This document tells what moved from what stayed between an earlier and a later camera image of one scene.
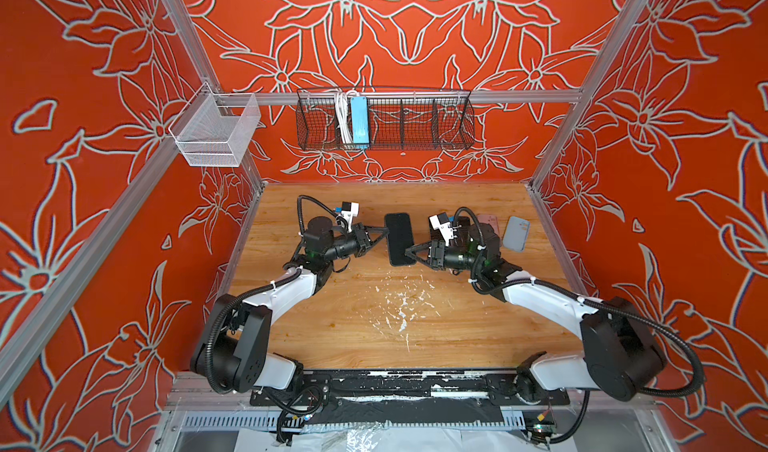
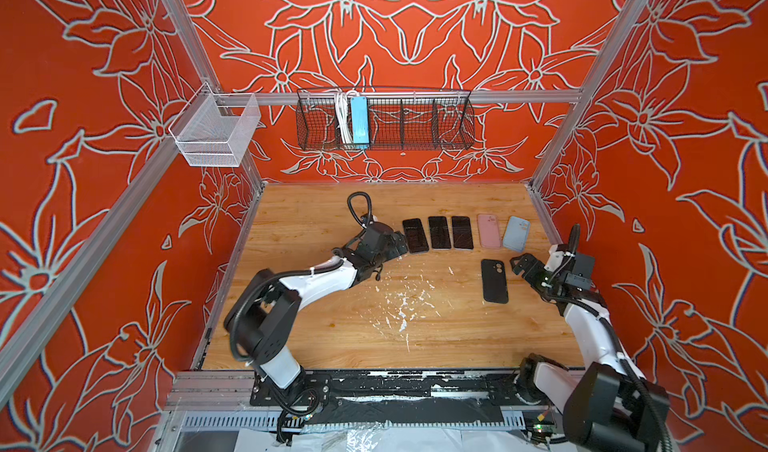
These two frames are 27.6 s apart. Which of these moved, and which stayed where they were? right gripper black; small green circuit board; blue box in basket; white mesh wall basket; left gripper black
Moved: left gripper black; right gripper black
Stayed: blue box in basket; small green circuit board; white mesh wall basket
